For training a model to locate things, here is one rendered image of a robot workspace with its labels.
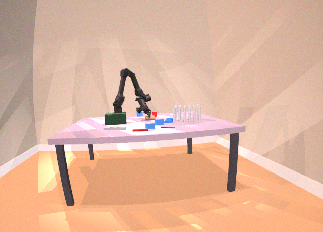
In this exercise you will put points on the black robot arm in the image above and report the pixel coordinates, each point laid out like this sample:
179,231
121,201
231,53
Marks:
138,91

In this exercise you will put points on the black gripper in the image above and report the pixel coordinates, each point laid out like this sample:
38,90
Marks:
145,108

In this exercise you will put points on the blue flat strip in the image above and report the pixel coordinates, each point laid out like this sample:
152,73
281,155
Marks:
168,120

